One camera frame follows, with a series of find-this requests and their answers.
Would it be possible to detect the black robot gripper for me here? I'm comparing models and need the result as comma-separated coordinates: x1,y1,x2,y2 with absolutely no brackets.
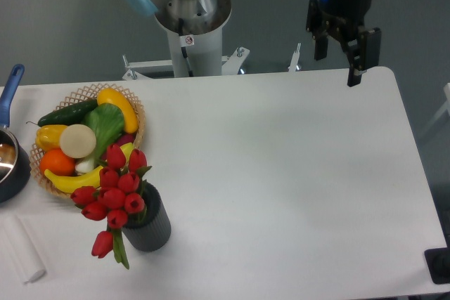
306,0,382,87

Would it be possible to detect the red tulip bouquet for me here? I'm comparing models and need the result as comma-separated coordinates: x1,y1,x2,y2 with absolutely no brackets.
70,144,151,269

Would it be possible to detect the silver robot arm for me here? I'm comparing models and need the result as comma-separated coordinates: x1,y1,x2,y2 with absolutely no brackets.
125,0,382,86

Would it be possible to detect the dark grey ribbed vase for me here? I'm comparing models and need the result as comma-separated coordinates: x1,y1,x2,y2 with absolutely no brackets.
122,183,172,252

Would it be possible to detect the black clamp at table edge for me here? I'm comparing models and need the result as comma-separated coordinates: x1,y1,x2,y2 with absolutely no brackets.
424,247,449,285

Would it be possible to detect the yellow squash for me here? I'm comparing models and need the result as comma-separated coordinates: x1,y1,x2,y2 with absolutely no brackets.
97,88,139,133

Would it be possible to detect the green leafy cabbage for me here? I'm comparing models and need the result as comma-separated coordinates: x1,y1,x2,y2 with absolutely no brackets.
82,103,124,159

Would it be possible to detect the woven wicker basket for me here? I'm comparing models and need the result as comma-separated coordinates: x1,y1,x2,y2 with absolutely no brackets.
30,83,146,198

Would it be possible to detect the green cucumber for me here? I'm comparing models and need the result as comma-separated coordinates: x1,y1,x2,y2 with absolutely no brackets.
27,99,98,127

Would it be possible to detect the beige round disc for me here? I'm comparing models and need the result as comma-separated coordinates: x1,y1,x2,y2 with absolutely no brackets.
59,124,96,159

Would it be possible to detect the white garlic bulb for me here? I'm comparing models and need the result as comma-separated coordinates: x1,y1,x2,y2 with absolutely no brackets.
75,156,96,175

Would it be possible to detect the yellow banana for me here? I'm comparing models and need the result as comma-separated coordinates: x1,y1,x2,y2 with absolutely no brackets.
44,166,103,194

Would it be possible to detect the yellow bell pepper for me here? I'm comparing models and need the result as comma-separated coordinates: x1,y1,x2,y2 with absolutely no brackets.
35,124,67,152

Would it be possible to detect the orange fruit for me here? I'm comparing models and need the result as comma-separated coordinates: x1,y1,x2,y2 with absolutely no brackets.
39,149,75,176

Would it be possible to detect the white rolled cloth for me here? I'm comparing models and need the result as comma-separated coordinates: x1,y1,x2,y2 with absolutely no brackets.
3,215,46,284

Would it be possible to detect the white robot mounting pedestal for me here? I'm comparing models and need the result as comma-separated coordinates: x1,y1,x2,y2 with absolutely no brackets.
121,27,303,81

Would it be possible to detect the blue handled saucepan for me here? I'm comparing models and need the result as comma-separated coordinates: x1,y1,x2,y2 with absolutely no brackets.
1,64,30,203

